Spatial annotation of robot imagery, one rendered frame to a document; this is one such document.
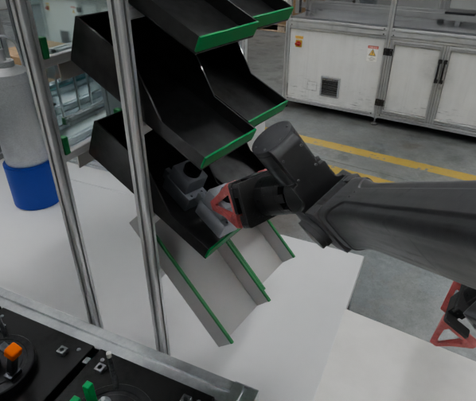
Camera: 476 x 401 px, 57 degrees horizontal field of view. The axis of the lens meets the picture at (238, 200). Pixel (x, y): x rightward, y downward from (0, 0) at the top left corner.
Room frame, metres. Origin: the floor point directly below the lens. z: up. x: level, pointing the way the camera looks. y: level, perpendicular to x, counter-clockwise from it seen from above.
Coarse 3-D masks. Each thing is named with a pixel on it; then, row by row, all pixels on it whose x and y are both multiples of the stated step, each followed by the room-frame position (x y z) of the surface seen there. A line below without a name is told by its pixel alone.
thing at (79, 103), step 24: (48, 0) 1.55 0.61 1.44; (72, 0) 1.51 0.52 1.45; (96, 0) 1.47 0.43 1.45; (48, 24) 1.56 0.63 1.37; (72, 24) 1.51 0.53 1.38; (48, 72) 1.58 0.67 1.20; (72, 96) 1.54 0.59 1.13; (96, 96) 1.49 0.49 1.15; (72, 120) 1.55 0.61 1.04; (72, 144) 1.56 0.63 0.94
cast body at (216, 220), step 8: (224, 184) 0.62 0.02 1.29; (200, 192) 0.64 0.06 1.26; (208, 192) 0.60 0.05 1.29; (216, 192) 0.60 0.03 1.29; (200, 200) 0.61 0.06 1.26; (208, 200) 0.60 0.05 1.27; (224, 200) 0.58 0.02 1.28; (200, 208) 0.61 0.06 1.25; (208, 208) 0.60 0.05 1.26; (200, 216) 0.60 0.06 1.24; (208, 216) 0.59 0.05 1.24; (216, 216) 0.58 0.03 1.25; (208, 224) 0.59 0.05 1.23; (216, 224) 0.58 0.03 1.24; (224, 224) 0.57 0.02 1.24; (232, 224) 0.58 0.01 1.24; (216, 232) 0.58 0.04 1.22; (224, 232) 0.58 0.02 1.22
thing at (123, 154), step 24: (96, 120) 0.69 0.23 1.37; (120, 120) 0.74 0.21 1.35; (96, 144) 0.69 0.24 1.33; (120, 144) 0.65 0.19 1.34; (168, 144) 0.77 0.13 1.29; (120, 168) 0.66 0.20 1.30; (168, 216) 0.60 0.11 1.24; (192, 216) 0.63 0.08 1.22; (192, 240) 0.57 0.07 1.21; (216, 240) 0.60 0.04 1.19
